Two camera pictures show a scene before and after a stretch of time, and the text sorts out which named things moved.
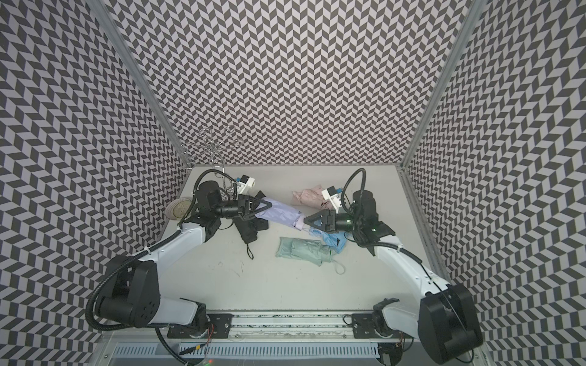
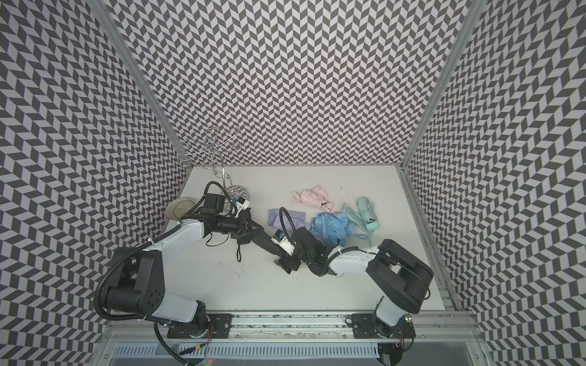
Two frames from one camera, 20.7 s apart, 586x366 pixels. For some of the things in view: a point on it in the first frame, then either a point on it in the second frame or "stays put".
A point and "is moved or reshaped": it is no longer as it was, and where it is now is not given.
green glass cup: x=177 y=208 stays put
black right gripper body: x=343 y=222 to x=306 y=257
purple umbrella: x=283 y=214 is moved or reshaped
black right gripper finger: x=318 y=220 to x=289 y=263
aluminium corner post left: x=123 y=53 stays put
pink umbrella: x=313 y=197 stays put
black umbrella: x=248 y=229 is moved or reshaped
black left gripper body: x=239 y=210 to x=235 y=226
